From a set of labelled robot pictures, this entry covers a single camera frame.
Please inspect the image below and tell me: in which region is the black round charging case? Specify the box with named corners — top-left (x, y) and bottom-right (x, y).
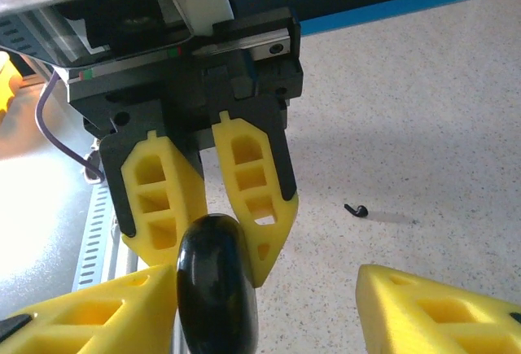
top-left (175, 213), bottom-right (261, 354)

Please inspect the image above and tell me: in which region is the small wireless earbud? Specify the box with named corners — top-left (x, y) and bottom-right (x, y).
top-left (344, 203), bottom-right (370, 219)

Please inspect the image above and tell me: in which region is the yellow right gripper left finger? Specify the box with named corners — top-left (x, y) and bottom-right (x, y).
top-left (0, 263), bottom-right (178, 354)

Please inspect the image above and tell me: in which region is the blue-edged aluminium side rail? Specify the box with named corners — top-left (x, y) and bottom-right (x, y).
top-left (299, 0), bottom-right (510, 38)

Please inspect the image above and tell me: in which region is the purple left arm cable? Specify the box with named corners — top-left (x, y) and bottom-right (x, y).
top-left (34, 69), bottom-right (105, 183)

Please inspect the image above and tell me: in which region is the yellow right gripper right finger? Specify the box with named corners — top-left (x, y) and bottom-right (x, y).
top-left (355, 263), bottom-right (521, 354)

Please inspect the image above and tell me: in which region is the slotted grey cable duct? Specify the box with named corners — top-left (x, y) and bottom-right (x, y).
top-left (71, 182), bottom-right (124, 292)

